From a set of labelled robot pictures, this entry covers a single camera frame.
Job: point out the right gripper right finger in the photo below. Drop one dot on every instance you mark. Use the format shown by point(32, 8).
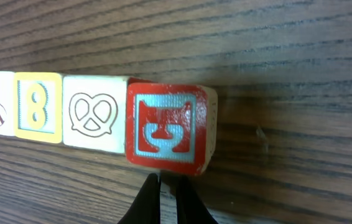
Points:
point(190, 208)

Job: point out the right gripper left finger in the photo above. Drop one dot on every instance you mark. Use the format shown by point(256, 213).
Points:
point(145, 208)

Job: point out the red letter wooden block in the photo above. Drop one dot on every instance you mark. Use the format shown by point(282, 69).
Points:
point(171, 126)

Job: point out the white wooden block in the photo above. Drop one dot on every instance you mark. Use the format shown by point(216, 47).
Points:
point(94, 111)

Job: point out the letter L wooden block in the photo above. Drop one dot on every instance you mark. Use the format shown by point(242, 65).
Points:
point(38, 106)

